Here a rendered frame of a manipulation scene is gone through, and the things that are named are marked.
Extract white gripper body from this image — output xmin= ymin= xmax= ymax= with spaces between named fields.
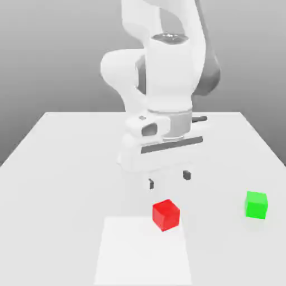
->
xmin=117 ymin=133 xmax=204 ymax=174

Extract small red cube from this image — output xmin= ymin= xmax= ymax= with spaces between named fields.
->
xmin=152 ymin=198 xmax=181 ymax=232

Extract small green cube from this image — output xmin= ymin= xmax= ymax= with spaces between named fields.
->
xmin=245 ymin=190 xmax=268 ymax=220

